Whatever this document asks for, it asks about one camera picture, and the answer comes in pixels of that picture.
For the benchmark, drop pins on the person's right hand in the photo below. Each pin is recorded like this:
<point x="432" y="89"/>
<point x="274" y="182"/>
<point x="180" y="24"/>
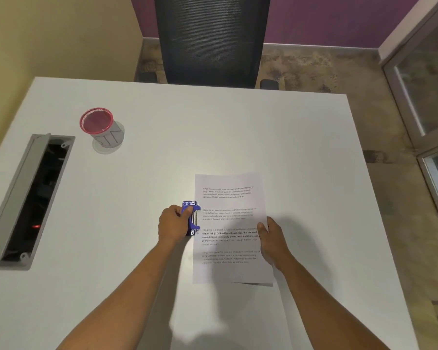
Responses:
<point x="273" y="242"/>

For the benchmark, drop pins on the person's left hand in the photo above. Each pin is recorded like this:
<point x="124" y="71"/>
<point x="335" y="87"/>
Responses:
<point x="170" y="225"/>

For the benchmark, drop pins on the person's left thumb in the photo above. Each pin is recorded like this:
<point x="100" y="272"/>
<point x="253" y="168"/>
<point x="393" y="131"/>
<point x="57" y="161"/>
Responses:
<point x="186" y="210"/>

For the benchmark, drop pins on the person's right thumb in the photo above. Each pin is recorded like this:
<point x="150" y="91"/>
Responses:
<point x="262" y="229"/>

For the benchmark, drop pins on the blue hole punch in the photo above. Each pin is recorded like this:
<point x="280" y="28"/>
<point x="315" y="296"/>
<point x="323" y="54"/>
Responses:
<point x="190" y="218"/>

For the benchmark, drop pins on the printed white paper sheet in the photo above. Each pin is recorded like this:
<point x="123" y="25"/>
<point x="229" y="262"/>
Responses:
<point x="230" y="229"/>

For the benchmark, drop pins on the person's right forearm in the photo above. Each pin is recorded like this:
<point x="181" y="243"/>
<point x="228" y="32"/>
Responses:
<point x="326" y="306"/>

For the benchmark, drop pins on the person's left forearm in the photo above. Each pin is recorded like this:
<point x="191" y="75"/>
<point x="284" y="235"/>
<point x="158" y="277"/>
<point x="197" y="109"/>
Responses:
<point x="121" y="298"/>

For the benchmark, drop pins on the clear cup with red rim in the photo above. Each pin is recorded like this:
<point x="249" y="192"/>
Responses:
<point x="101" y="129"/>

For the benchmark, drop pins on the black mesh office chair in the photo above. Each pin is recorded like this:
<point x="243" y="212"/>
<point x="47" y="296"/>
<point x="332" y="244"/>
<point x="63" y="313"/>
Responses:
<point x="211" y="41"/>

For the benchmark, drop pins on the glass door with white frame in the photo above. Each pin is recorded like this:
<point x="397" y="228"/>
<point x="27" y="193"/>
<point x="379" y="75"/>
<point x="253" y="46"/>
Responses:
<point x="421" y="94"/>

